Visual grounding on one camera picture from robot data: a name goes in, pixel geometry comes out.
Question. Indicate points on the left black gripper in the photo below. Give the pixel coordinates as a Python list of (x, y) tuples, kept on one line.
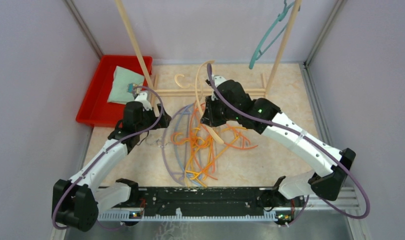
[(162, 123)]

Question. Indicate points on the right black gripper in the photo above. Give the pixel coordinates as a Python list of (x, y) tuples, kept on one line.
[(209, 118)]

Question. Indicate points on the cream hanger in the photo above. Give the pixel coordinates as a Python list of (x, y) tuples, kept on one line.
[(199, 96)]

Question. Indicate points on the teal hanger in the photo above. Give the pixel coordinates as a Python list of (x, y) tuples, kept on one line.
[(262, 47)]

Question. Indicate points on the orange hanger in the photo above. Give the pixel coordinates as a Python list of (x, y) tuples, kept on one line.
[(233, 136), (190, 139)]

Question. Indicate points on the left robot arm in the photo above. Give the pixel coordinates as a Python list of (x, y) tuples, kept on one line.
[(77, 202)]

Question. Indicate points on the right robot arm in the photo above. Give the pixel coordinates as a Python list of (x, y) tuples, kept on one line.
[(229, 102)]

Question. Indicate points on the purple hanger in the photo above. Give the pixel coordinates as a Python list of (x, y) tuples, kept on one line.
[(169, 152)]

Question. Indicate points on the yellow hanger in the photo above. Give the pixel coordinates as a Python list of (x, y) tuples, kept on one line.
[(206, 146), (200, 171)]

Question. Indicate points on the wooden hanger rack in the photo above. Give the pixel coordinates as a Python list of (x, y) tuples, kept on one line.
[(189, 92)]

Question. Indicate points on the light green cloth pouch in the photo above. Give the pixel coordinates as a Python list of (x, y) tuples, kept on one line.
[(124, 81)]

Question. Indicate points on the red plastic tray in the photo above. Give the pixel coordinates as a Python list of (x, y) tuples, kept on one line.
[(95, 110)]

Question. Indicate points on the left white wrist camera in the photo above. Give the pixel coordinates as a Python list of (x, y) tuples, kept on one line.
[(142, 98)]

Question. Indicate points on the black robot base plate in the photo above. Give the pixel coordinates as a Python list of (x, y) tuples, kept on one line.
[(208, 201)]

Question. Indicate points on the grey cable duct rail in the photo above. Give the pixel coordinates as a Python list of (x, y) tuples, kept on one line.
[(346, 201)]

